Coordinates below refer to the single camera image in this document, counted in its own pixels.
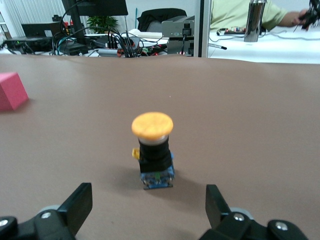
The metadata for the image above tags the bare person forearm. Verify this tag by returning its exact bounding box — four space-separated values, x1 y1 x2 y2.
276 9 301 28

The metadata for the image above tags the black ribbed strip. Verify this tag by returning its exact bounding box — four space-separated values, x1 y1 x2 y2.
208 42 228 51

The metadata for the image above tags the black equipment box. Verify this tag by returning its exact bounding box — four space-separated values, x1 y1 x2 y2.
21 21 63 38

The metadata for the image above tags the black computer monitor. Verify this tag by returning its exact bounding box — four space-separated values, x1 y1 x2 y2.
61 0 129 55

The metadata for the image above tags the brown table mat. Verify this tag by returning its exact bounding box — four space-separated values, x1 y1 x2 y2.
0 53 320 240

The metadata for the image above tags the white and aluminium pillar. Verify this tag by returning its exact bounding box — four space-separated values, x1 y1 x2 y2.
193 0 213 59

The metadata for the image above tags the circuit board with red light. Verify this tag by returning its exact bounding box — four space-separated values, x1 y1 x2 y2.
216 26 247 36

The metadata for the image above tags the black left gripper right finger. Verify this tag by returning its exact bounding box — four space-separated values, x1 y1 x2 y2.
199 184 310 240

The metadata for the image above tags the black cable bundle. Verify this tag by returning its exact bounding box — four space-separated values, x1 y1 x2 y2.
106 29 141 58

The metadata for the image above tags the pink foam cube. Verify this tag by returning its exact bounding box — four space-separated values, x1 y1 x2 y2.
0 71 29 112

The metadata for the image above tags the person in green shirt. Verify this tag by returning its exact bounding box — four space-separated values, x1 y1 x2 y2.
209 0 296 33

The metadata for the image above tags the grey power supply box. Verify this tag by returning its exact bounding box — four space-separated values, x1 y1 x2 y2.
160 14 196 56

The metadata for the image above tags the orange push button switch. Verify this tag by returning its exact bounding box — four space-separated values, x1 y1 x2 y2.
131 111 175 191

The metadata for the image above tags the white desk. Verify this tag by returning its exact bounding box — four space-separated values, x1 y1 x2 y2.
207 29 320 65

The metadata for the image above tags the steel thermos bottle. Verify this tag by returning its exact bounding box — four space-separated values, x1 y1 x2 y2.
243 0 267 43

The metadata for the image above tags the bare person hand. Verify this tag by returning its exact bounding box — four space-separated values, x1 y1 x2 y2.
291 8 311 28

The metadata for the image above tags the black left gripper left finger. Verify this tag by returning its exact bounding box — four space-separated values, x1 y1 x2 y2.
0 182 94 240

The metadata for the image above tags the green potted plant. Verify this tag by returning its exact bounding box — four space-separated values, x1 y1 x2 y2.
86 15 120 35

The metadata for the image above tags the black handheld device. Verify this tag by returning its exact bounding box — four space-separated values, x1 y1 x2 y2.
299 0 320 31

